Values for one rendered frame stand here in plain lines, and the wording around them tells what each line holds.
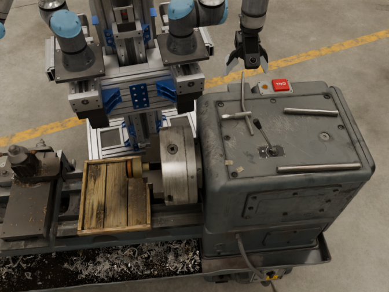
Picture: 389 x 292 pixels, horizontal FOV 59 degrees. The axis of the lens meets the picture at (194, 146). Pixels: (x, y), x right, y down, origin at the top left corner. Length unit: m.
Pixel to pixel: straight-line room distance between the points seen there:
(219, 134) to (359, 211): 1.67
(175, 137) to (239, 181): 0.30
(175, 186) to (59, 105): 2.14
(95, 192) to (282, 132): 0.85
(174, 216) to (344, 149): 0.73
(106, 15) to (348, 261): 2.05
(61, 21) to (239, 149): 0.91
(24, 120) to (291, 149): 2.46
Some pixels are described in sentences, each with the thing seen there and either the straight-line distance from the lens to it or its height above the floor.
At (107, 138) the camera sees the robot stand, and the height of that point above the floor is 0.21.
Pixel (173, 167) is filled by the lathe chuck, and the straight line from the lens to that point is 1.24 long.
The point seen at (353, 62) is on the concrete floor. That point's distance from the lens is 3.76.
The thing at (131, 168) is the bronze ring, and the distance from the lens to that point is 1.38.
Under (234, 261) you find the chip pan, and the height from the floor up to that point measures 0.54.
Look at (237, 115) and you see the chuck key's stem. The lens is 1.31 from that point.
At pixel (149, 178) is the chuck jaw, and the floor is 1.10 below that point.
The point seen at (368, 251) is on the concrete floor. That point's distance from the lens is 2.65.
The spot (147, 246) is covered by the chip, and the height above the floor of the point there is 0.58.
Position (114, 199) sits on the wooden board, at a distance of 1.58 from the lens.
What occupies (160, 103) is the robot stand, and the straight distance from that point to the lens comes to 1.91.
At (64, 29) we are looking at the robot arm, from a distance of 1.60.
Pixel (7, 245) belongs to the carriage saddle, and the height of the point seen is 0.92.
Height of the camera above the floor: 2.27
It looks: 55 degrees down
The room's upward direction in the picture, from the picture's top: straight up
